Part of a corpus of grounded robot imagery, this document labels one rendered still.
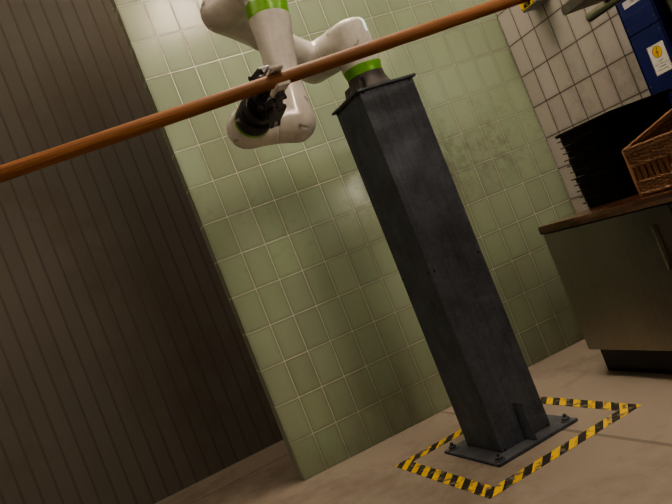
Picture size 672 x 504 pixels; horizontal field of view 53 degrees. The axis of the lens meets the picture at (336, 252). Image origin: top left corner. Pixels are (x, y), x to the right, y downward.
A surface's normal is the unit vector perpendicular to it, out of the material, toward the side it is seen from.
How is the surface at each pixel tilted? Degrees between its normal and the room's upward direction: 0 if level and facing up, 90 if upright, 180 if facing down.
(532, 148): 90
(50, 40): 90
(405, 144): 90
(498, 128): 90
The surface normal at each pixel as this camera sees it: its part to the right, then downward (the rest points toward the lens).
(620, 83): -0.88, 0.35
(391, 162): 0.36, -0.15
